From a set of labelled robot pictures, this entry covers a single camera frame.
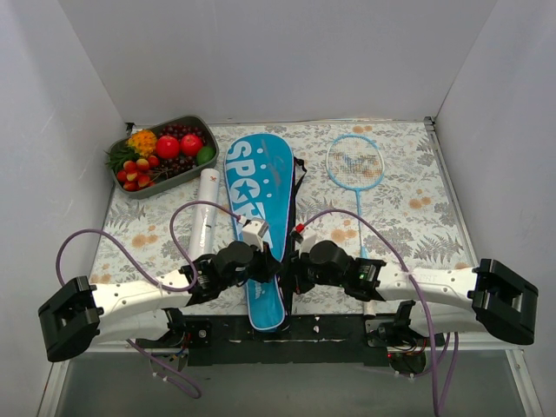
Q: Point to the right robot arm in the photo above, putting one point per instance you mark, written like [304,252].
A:
[489,298]

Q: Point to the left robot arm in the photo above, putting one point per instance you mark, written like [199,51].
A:
[80,314]

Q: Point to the green lime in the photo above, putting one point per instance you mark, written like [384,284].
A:
[205,155]

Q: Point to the blue racket bag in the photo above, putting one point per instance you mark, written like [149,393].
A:
[259,172]

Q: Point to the white shuttlecock tube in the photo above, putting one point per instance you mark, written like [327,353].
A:
[203,224]

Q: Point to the orange flower fruit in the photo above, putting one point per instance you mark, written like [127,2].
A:
[143,142]

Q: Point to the floral tablecloth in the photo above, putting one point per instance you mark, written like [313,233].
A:
[412,216]

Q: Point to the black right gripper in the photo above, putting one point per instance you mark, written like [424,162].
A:
[296,267]

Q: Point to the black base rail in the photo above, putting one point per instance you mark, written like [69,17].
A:
[307,339]

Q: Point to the red apple right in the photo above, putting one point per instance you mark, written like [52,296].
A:
[191,144]

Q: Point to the blue racket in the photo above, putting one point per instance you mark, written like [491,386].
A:
[354,162]

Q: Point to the dark grape bunch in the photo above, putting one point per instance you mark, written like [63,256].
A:
[178,131]

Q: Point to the red apple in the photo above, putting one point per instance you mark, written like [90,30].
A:
[191,144]
[167,147]

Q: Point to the small red yellow fruits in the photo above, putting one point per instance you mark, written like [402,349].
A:
[139,174]

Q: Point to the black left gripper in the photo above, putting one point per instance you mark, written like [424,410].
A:
[269,268]

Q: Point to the red apple left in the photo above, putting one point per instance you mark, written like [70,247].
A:
[167,147]

